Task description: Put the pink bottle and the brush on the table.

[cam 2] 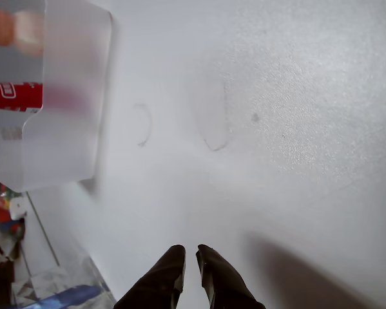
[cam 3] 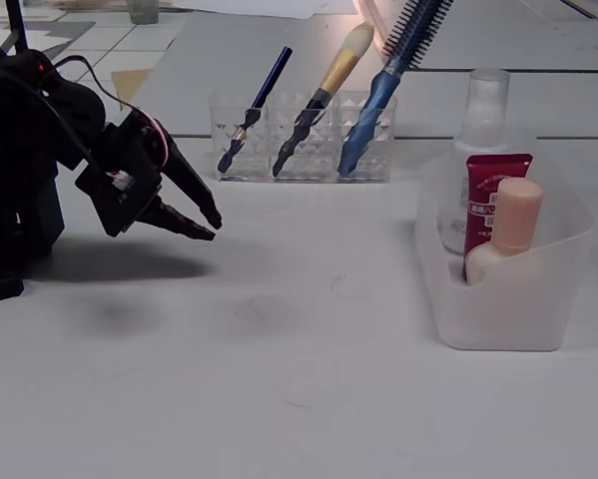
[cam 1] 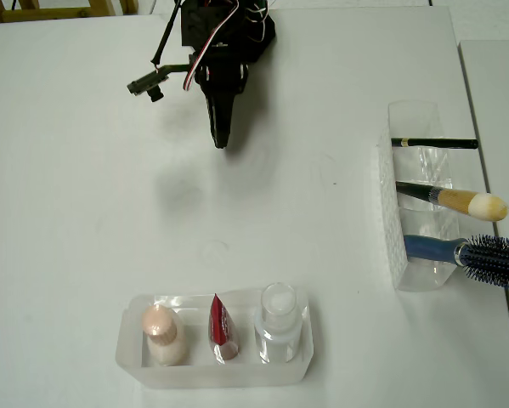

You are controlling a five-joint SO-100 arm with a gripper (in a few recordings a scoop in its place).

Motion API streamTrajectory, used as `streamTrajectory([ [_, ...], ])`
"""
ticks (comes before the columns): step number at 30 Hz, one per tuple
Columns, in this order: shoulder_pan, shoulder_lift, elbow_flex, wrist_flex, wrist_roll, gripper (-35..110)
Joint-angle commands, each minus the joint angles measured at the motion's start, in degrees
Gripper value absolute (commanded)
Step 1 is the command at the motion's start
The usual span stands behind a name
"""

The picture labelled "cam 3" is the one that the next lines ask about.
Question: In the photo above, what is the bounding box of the makeup brush wooden handle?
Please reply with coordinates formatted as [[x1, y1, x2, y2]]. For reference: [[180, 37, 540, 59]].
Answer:
[[272, 22, 375, 178]]

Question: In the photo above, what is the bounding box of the pink lotion bottle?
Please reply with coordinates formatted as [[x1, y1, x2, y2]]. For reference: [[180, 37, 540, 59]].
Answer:
[[465, 178, 547, 300]]

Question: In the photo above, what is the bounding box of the clear spray bottle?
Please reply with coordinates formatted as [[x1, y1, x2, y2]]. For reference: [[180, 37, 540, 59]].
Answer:
[[436, 68, 510, 255]]

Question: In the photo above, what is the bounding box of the brown cardboard piece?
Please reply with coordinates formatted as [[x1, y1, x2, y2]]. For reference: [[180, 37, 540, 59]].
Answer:
[[111, 69, 153, 112]]

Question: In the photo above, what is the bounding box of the clear acrylic organizer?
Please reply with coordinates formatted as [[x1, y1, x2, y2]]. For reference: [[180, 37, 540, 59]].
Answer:
[[209, 89, 398, 185]]

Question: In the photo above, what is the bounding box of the dark blue cosmetic pencil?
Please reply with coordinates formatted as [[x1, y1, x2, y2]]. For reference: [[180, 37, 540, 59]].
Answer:
[[217, 46, 295, 175]]

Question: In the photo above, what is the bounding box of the black stand with caster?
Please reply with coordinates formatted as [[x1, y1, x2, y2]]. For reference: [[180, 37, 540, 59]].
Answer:
[[1, 0, 31, 54]]

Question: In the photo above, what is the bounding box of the blue round hairbrush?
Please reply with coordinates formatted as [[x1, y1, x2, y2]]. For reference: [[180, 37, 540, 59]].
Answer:
[[336, 0, 454, 177]]

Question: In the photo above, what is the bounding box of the pink plastic tube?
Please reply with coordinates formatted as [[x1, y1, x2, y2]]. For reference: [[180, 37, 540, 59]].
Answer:
[[352, 0, 387, 49]]

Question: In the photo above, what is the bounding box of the red hand cream tube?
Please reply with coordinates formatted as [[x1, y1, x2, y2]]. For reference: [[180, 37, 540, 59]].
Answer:
[[461, 153, 533, 283]]

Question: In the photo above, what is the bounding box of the frosted plastic bin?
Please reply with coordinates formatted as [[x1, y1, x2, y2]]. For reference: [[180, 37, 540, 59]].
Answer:
[[416, 127, 597, 352]]

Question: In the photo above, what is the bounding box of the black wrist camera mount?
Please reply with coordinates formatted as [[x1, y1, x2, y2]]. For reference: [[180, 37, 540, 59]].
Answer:
[[74, 162, 163, 239]]

